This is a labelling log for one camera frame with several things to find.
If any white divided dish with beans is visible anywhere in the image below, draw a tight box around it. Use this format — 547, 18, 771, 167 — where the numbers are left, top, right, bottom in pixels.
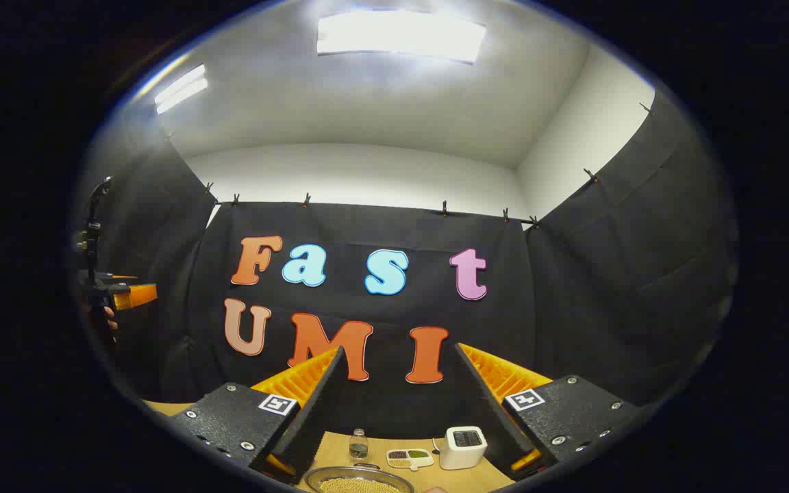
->
386, 448, 434, 471

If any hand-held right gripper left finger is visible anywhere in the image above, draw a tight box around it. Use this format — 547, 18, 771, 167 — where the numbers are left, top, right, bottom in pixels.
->
168, 346, 347, 487

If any large rectangular ceiling light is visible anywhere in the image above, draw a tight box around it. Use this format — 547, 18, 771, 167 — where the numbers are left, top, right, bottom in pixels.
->
317, 10, 486, 64

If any row of black cloth clips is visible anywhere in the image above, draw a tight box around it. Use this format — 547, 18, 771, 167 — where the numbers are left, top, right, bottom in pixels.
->
162, 101, 655, 231

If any narrow ceiling light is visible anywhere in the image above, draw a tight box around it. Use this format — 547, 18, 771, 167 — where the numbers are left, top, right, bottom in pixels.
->
154, 64, 209, 114

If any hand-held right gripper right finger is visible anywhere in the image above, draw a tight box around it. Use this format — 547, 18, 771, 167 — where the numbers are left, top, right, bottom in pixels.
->
453, 342, 642, 480

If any stainless steel pot black handle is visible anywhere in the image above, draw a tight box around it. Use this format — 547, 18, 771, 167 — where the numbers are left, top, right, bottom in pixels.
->
303, 466, 414, 493

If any black backdrop cloth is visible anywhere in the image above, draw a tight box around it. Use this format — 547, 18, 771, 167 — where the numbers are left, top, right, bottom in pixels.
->
73, 89, 738, 439

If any pile of yellow soybeans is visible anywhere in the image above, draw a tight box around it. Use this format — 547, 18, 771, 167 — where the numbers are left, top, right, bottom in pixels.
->
319, 478, 402, 493

